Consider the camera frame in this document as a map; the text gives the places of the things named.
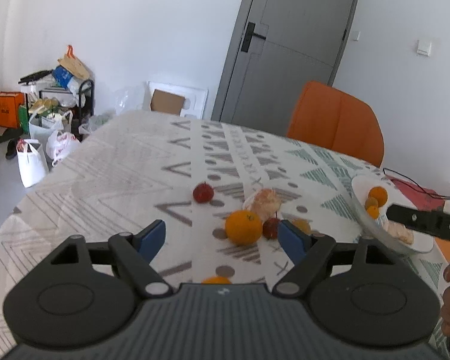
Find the white ceramic bowl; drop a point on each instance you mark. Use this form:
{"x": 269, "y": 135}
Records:
{"x": 360, "y": 186}

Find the red plum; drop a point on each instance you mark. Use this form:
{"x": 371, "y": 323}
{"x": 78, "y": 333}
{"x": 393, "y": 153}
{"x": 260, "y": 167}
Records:
{"x": 270, "y": 228}
{"x": 203, "y": 193}

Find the black door handle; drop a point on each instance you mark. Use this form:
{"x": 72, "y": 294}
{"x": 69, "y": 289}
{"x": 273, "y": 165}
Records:
{"x": 249, "y": 34}

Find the orange chair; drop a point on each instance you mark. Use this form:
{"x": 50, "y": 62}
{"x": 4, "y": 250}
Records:
{"x": 334, "y": 120}

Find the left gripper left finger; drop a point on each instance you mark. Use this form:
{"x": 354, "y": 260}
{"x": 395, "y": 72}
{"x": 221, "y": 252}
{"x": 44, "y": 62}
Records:
{"x": 132, "y": 255}

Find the white light switch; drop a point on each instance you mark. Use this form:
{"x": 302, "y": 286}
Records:
{"x": 424, "y": 47}

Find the white red plastic bag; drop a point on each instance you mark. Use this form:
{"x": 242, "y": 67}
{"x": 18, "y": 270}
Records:
{"x": 60, "y": 145}

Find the patterned white tablecloth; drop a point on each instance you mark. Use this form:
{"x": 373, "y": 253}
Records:
{"x": 140, "y": 167}

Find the black shelf rack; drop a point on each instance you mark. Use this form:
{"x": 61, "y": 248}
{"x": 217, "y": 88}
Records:
{"x": 56, "y": 101}

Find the small tangerine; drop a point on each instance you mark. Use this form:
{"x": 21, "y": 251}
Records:
{"x": 216, "y": 280}
{"x": 373, "y": 211}

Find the white foam packaging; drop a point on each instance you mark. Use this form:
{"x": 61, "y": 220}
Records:
{"x": 195, "y": 98}

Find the brown cardboard piece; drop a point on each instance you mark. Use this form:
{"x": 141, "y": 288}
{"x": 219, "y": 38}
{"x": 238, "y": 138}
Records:
{"x": 165, "y": 102}

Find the peeled pomelo segment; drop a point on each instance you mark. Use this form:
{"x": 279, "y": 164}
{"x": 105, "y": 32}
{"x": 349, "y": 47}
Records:
{"x": 265, "y": 203}
{"x": 399, "y": 231}

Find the orange box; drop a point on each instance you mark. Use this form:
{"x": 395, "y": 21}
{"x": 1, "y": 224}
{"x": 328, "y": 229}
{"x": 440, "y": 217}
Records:
{"x": 9, "y": 104}

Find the clear plastic bag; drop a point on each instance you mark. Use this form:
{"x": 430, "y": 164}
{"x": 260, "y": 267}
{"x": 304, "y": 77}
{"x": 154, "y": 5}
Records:
{"x": 131, "y": 98}

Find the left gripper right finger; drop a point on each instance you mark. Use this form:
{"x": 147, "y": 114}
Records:
{"x": 310, "y": 255}

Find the grey door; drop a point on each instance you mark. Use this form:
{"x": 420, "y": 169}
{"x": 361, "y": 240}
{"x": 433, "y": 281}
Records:
{"x": 305, "y": 40}

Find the white paper bag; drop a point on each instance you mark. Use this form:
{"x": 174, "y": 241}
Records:
{"x": 31, "y": 160}

